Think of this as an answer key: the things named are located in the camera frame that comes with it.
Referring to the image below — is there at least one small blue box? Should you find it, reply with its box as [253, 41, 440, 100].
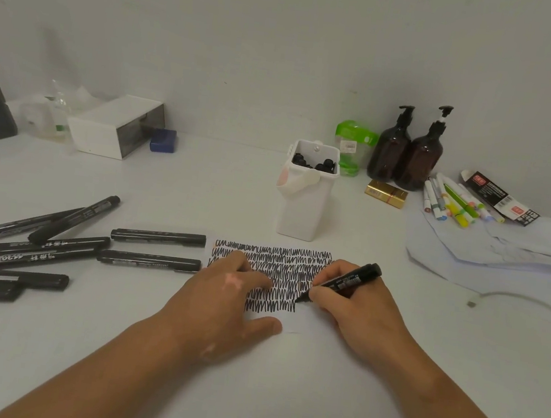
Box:
[148, 127, 179, 155]

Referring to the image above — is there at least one white paper with black scribbles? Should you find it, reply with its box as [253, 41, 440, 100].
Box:
[200, 237, 346, 341]

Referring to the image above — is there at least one pile of black markers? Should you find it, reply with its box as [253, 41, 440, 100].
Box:
[0, 182, 211, 327]

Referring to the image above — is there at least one small gold box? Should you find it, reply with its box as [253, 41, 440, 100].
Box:
[363, 178, 410, 211]

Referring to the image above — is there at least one person's right hand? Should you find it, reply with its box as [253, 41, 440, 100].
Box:
[301, 256, 428, 372]

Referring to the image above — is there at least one white plastic container with handle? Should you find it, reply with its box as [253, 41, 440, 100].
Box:
[270, 136, 344, 245]

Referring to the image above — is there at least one brown pump bottle white neck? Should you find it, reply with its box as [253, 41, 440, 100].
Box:
[394, 100, 455, 196]

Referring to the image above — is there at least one person's right forearm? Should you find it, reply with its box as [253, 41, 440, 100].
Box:
[375, 333, 551, 418]

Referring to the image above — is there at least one white box with grey front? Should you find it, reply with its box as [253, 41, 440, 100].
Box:
[63, 88, 169, 165]

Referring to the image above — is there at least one clear jar with green lid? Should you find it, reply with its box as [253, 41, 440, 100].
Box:
[330, 119, 382, 181]

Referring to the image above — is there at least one bunch of pastel highlighter pens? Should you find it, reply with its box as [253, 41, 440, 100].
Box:
[418, 171, 510, 233]

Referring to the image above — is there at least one person's left forearm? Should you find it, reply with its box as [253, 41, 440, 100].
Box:
[0, 294, 194, 418]

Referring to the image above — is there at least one person's left hand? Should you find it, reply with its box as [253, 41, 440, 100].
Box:
[152, 242, 290, 371]

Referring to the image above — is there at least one black and red cardboard box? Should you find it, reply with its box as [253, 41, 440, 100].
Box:
[454, 169, 545, 229]

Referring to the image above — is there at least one pile of loose white sheets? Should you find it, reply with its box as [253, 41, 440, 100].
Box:
[400, 201, 551, 303]

